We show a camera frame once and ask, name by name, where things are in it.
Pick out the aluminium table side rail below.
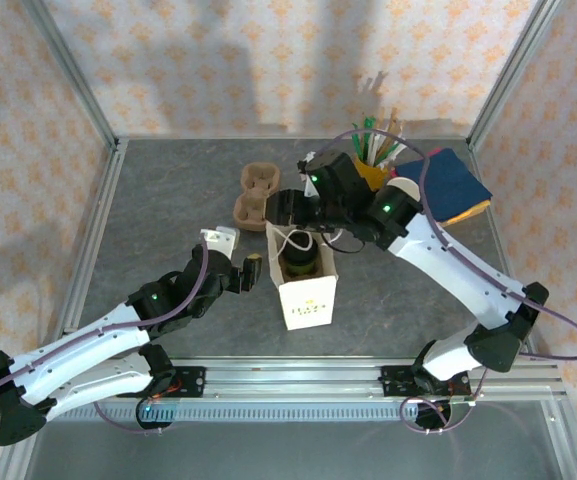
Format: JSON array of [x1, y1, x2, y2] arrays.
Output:
[[467, 142, 539, 359], [47, 139, 129, 361]]

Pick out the white orange patterned backdrop cloth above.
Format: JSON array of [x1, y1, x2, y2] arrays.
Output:
[[0, 0, 577, 480]]

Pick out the long aluminium base rail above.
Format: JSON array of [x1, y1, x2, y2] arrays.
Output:
[[25, 355, 567, 402]]

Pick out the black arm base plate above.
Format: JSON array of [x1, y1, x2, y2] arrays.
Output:
[[380, 364, 471, 401], [136, 366, 207, 401]]

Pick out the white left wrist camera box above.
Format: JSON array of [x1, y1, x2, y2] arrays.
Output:
[[200, 227, 242, 261]]

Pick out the white green wrapped straw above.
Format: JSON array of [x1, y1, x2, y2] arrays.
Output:
[[375, 137, 410, 169]]

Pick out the aluminium frame leg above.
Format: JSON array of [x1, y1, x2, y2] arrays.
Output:
[[541, 399, 577, 480]]

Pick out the brown paper wrapped straw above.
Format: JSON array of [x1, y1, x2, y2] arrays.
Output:
[[385, 119, 407, 156], [376, 107, 399, 151]]

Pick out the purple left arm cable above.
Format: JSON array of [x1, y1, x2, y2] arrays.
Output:
[[0, 242, 210, 446]]

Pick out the stack of coloured napkins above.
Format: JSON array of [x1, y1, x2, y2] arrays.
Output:
[[394, 147, 493, 224]]

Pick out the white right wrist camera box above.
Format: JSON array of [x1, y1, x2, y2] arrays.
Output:
[[296, 148, 319, 199]]

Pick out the yellow straw holder cup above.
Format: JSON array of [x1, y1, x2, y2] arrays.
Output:
[[356, 155, 392, 191]]

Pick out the bright yellow paper napkin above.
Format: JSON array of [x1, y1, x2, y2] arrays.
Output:
[[442, 197, 493, 226]]

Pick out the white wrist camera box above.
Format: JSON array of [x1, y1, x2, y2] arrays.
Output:
[[296, 148, 319, 199], [200, 227, 242, 261]]

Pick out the white flower print paper bag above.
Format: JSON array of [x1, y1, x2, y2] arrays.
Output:
[[265, 222, 340, 332]]

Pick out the black plastic cup lid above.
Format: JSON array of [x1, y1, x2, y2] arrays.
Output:
[[281, 230, 319, 266]]

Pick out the aluminium frame post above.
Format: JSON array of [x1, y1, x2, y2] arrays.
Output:
[[20, 0, 119, 151], [467, 0, 567, 151]]

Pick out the brown pulp cup carrier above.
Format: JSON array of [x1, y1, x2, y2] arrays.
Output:
[[231, 162, 283, 235]]

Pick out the grey slotted cable duct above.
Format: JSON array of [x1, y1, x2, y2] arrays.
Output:
[[117, 401, 422, 424]]

